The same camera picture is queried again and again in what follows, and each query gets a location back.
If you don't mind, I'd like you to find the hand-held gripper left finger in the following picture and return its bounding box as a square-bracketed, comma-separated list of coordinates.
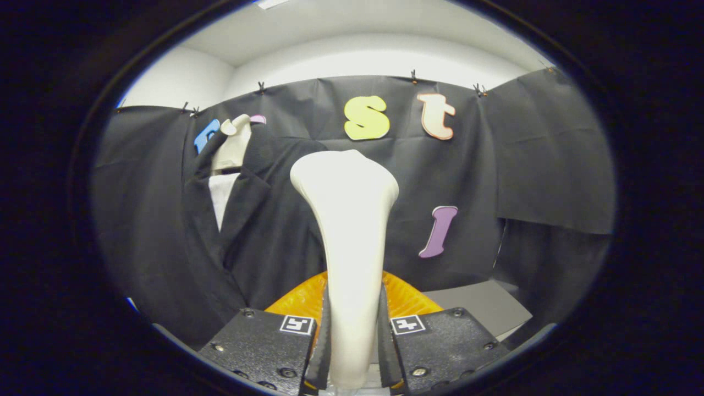
[198, 271, 331, 396]

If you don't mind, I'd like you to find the beige cabinet with grey top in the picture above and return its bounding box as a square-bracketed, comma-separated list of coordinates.
[422, 279, 534, 342]

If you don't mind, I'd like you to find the white mannequin torso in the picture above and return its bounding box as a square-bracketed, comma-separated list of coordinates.
[208, 114, 254, 232]

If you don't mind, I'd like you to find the black backdrop cloth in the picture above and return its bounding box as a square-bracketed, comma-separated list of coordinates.
[91, 69, 617, 353]

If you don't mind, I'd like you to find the black suit jacket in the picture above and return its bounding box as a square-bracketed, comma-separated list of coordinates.
[181, 122, 331, 344]

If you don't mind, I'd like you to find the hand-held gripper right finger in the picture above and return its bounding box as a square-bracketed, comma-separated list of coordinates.
[378, 271, 512, 394]

